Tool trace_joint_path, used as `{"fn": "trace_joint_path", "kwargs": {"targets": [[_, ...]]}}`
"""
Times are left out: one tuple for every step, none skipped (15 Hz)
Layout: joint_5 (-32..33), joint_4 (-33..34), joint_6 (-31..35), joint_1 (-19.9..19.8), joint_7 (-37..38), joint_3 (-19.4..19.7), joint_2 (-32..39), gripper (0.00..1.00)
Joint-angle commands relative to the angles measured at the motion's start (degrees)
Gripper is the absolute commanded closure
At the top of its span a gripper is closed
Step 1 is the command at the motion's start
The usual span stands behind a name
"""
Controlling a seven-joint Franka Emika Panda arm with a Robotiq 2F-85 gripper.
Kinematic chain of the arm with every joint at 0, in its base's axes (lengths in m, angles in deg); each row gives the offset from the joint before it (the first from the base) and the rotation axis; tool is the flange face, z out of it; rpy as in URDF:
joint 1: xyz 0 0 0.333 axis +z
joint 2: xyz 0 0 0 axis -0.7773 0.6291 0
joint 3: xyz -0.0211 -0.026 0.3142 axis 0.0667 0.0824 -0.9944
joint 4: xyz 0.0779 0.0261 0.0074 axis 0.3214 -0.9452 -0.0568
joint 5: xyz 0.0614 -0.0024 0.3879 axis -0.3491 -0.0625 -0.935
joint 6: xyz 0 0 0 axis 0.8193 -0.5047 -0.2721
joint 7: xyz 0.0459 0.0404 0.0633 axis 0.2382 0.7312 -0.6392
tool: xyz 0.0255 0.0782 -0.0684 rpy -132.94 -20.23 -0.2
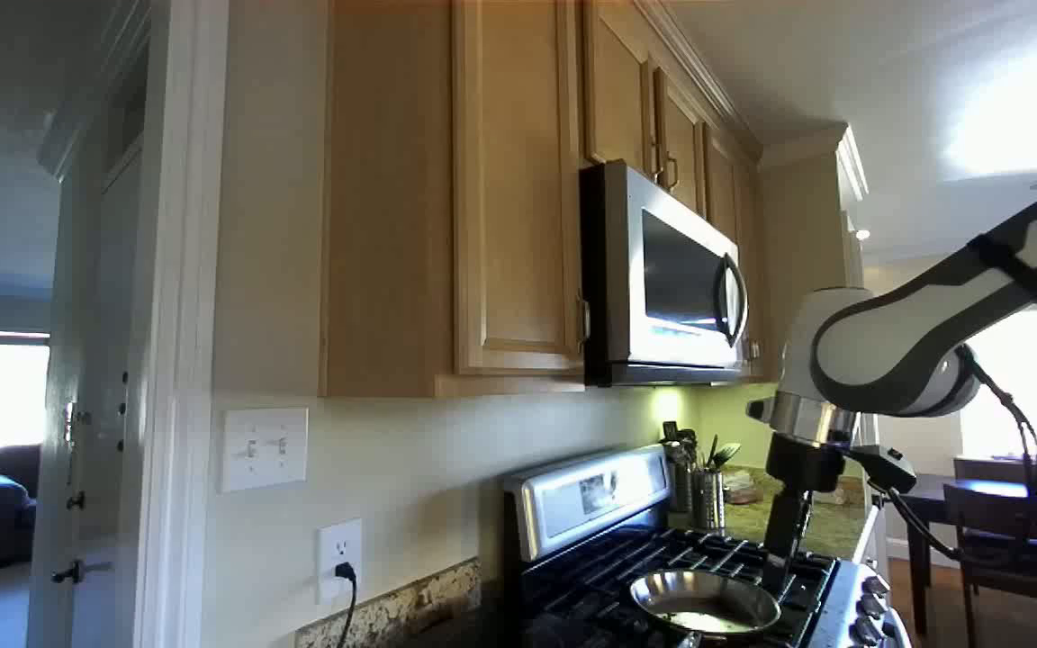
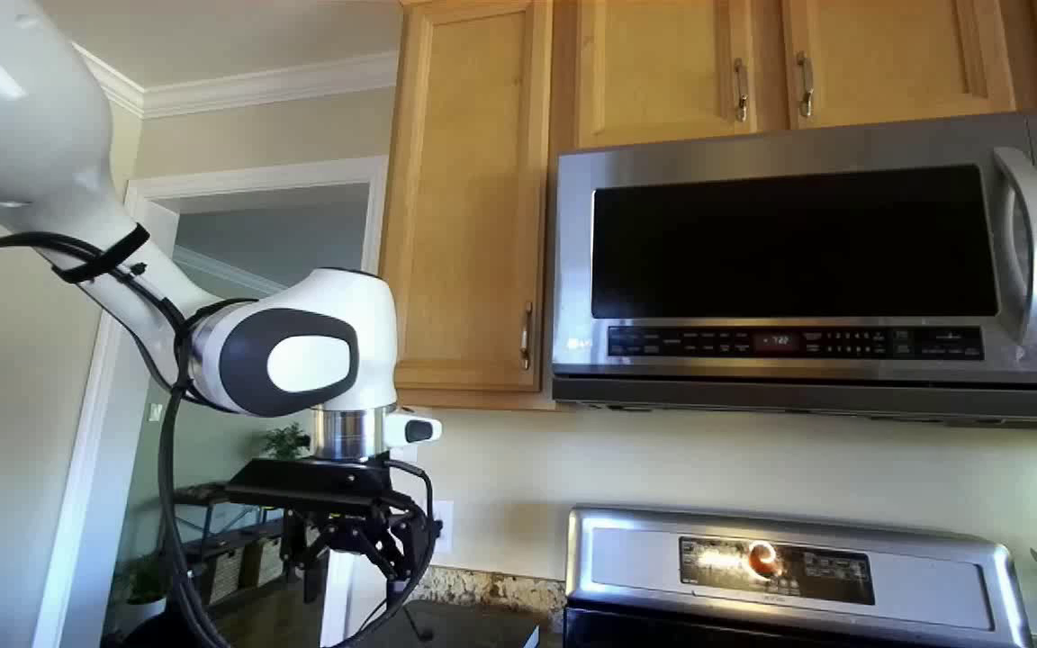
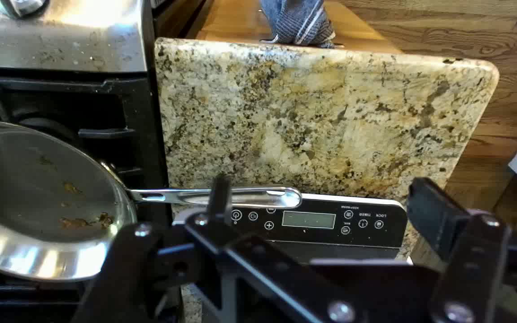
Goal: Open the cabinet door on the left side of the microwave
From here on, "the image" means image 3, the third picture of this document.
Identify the blue striped dish towel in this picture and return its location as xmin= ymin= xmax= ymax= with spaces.
xmin=258 ymin=0 xmax=336 ymax=46

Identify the stainless steel frying pan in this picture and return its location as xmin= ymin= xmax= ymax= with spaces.
xmin=0 ymin=118 xmax=303 ymax=283

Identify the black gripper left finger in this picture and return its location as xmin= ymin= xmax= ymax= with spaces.
xmin=72 ymin=175 xmax=355 ymax=323

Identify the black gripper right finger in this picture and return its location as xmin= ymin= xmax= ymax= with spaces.
xmin=407 ymin=177 xmax=517 ymax=323

